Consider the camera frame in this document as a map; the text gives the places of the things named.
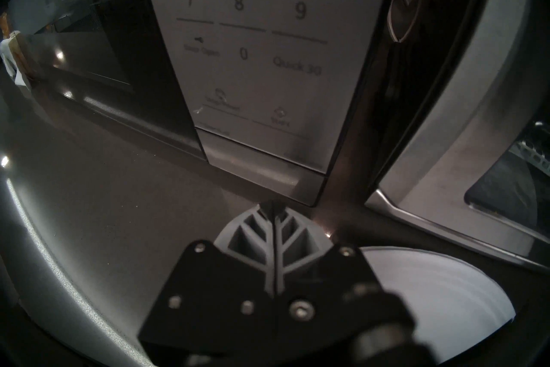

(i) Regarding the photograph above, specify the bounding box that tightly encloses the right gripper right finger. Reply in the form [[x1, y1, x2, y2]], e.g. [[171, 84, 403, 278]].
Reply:
[[274, 200, 415, 356]]

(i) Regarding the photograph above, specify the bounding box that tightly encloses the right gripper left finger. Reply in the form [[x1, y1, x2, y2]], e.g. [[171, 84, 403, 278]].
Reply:
[[137, 200, 278, 357]]

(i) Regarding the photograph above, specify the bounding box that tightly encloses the white round plate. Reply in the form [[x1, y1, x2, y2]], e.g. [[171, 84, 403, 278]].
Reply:
[[360, 246, 516, 364]]

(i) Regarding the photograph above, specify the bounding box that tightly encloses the black silver microwave oven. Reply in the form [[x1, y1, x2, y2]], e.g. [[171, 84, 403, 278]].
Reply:
[[6, 0, 406, 208]]

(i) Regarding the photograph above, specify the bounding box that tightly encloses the silver toaster oven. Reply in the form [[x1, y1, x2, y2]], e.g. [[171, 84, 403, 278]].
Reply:
[[365, 0, 550, 272]]

